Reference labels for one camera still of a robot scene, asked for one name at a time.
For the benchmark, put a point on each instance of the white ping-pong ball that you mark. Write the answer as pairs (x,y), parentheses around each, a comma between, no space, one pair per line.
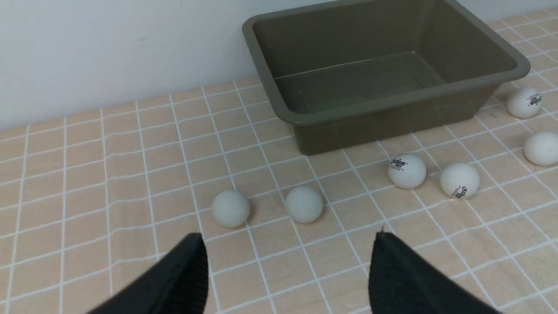
(230,208)
(304,204)

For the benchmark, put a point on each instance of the white ping-pong ball logo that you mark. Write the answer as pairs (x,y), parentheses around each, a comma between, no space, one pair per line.
(524,103)
(460,180)
(407,171)

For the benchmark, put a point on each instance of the white ping-pong ball plain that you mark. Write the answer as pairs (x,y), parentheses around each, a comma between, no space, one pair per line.
(542,148)

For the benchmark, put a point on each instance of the checkered peach tablecloth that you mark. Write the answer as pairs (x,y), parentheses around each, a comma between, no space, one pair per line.
(91,201)

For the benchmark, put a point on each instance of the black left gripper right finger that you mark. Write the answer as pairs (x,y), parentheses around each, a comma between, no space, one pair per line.
(403,282)

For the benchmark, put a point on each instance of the white ping-pong ball front logo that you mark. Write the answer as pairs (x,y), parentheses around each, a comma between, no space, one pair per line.
(460,180)

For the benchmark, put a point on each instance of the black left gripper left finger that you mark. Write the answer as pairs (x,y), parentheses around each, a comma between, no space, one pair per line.
(177,284)

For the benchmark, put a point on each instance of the olive green plastic bin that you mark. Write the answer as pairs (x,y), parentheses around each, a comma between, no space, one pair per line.
(349,72)

